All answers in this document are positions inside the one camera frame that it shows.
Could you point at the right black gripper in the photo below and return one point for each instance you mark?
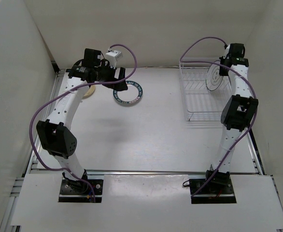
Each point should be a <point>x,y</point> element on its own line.
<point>222,72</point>

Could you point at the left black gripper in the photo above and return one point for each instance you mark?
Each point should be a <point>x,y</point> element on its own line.
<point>106,65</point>

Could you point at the green rim text plate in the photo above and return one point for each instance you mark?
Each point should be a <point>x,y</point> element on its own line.
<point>135,94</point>

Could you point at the cream plate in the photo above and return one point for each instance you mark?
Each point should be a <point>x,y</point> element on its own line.
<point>90,90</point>
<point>88,95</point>

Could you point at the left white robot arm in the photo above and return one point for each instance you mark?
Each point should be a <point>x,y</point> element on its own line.
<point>55,132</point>

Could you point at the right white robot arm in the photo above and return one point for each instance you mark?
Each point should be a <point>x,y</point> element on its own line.
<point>239,111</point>

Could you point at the white front board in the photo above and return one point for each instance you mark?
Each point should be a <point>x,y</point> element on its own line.
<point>148,204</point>

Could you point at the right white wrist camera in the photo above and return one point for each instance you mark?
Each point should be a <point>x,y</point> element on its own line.
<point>226,51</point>

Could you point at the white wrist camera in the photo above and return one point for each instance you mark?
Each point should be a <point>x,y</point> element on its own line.
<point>226,51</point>
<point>113,56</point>

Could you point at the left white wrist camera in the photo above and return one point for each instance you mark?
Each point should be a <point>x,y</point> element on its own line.
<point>113,56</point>

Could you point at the white wire dish rack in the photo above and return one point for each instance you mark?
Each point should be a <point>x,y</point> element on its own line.
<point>201,105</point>

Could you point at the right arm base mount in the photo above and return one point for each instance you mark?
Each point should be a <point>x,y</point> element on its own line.
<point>212,193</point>

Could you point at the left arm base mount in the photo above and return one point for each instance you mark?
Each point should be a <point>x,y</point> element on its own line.
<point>80,192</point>

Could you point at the aluminium rail bar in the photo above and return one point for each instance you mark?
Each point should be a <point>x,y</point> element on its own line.
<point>105,172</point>

